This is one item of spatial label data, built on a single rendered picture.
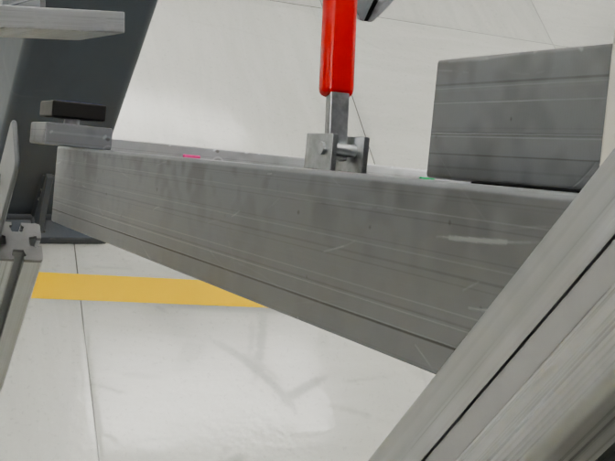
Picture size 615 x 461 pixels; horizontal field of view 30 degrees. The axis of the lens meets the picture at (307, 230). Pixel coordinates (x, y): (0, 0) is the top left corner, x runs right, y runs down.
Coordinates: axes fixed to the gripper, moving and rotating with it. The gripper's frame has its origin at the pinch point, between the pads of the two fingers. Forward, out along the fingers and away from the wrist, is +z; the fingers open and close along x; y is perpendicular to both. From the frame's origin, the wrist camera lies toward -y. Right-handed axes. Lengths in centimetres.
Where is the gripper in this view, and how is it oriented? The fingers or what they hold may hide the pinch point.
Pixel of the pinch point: (372, 6)
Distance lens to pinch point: 91.5
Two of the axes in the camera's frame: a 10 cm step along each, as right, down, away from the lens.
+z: -1.9, 9.4, 2.9
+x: -9.1, -0.7, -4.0
